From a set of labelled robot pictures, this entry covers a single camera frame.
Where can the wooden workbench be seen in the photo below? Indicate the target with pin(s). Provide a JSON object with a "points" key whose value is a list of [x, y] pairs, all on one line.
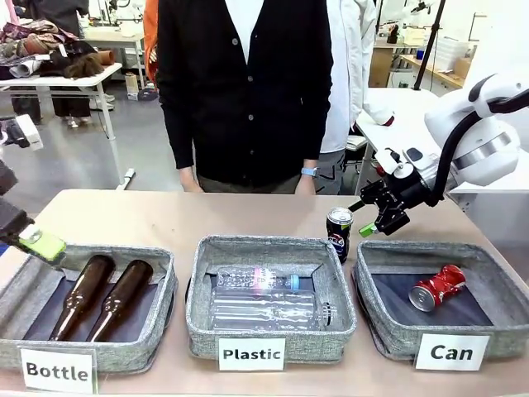
{"points": [[438, 72]]}

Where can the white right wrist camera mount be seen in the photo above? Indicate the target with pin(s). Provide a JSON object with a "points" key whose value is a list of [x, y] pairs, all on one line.
{"points": [[403, 163]]}

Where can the clear bottle with blue cap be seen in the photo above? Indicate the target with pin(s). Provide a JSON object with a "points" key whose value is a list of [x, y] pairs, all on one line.
{"points": [[256, 279]]}

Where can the person in black cardigan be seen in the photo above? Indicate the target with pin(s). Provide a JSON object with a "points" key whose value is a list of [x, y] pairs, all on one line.
{"points": [[244, 103]]}

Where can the grey fabric basket labelled Bottle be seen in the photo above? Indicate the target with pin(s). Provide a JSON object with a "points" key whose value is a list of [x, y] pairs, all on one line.
{"points": [[157, 297]]}

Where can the white Plastic label card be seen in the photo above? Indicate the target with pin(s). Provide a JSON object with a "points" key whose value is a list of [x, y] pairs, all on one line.
{"points": [[252, 354]]}

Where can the person in white coat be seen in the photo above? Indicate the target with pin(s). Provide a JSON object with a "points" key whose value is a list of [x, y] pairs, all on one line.
{"points": [[351, 82]]}

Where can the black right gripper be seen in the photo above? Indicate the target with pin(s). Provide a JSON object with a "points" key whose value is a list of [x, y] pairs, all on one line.
{"points": [[396, 198]]}

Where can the grey fabric basket labelled Plastic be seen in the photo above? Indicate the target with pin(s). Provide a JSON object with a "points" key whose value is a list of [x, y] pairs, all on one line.
{"points": [[339, 297]]}

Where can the person's left hand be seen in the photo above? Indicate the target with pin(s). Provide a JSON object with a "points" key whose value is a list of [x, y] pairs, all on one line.
{"points": [[306, 184]]}

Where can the black tripod pole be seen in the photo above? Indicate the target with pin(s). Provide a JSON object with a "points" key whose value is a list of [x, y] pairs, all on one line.
{"points": [[430, 45]]}

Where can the person's right hand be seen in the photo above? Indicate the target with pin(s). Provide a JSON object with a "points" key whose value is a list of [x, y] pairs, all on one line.
{"points": [[190, 180]]}

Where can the stack of white storage boxes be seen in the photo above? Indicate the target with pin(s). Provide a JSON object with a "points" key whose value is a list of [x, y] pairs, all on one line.
{"points": [[452, 49]]}

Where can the brown wooden cabinet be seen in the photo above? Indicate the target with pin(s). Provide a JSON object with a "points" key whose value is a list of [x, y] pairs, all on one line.
{"points": [[380, 68]]}

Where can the person's right forearm black sleeve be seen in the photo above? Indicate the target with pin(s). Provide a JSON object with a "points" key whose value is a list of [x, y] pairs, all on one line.
{"points": [[177, 132]]}

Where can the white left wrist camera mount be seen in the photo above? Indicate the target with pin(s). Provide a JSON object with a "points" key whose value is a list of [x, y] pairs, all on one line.
{"points": [[25, 132]]}

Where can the white folding table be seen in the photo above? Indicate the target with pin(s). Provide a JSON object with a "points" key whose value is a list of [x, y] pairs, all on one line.
{"points": [[62, 82]]}

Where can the white side table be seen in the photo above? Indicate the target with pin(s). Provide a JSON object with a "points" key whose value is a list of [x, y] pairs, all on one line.
{"points": [[409, 107]]}

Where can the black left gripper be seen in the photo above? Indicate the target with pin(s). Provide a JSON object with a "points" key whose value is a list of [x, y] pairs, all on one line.
{"points": [[12, 223]]}

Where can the light blue wristwatch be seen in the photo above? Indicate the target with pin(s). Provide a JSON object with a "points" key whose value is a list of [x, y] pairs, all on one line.
{"points": [[310, 171]]}

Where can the white Bottle label card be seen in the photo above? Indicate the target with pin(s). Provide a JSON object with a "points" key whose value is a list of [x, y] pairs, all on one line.
{"points": [[58, 371]]}

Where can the person in dark clothes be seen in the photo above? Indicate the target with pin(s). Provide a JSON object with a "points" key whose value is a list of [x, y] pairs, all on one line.
{"points": [[66, 103]]}

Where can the crushed red soda can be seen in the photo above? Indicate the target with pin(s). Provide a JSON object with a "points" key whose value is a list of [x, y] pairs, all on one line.
{"points": [[438, 287]]}

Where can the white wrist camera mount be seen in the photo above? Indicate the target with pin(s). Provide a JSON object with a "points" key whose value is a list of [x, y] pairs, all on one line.
{"points": [[25, 132], [403, 163]]}

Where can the large clear bottle black cap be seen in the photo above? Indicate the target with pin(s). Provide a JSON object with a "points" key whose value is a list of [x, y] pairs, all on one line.
{"points": [[268, 310]]}

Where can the brown glass bottle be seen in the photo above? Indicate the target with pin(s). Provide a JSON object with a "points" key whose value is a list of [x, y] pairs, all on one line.
{"points": [[82, 297], [120, 302]]}

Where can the white Can label card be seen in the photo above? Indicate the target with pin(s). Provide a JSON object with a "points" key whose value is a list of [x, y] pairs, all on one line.
{"points": [[451, 352]]}

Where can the pile of dark clothes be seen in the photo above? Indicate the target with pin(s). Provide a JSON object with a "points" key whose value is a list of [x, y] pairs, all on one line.
{"points": [[45, 49]]}

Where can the grey fabric basket labelled Can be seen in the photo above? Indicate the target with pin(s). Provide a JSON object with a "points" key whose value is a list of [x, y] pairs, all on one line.
{"points": [[487, 289]]}

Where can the black soda can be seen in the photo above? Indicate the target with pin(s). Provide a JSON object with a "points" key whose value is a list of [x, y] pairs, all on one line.
{"points": [[339, 235]]}

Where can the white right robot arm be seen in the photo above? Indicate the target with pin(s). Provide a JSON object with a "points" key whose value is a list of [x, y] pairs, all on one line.
{"points": [[487, 136]]}

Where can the cardboard box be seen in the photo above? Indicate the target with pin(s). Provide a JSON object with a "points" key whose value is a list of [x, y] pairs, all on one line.
{"points": [[463, 66]]}

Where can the person's left forearm black sleeve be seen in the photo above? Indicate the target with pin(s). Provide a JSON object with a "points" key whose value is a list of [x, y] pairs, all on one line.
{"points": [[316, 132]]}

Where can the person in orange jacket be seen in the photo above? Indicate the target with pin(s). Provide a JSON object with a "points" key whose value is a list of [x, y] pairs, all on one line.
{"points": [[151, 41]]}

